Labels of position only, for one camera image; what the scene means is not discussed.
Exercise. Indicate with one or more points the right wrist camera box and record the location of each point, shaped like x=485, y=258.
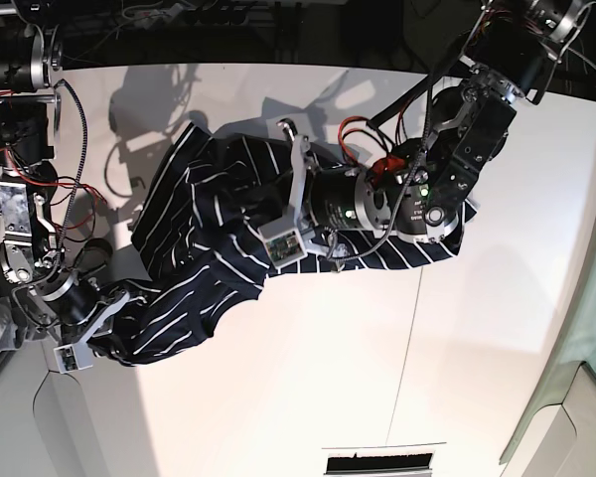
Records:
x=73, y=357

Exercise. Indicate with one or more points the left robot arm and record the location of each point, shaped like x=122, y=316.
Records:
x=436, y=138

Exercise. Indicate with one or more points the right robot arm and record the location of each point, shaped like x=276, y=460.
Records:
x=33, y=248

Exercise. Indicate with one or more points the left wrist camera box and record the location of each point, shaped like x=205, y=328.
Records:
x=283, y=242

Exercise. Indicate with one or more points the navy white striped t-shirt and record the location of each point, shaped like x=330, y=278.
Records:
x=198, y=239

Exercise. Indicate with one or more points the table cable slot opening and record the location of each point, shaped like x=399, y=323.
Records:
x=389, y=460

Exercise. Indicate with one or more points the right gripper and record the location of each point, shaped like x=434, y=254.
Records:
x=73, y=309

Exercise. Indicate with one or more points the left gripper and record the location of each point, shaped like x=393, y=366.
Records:
x=322, y=203

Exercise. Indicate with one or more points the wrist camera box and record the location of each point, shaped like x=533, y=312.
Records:
x=283, y=242
x=73, y=357

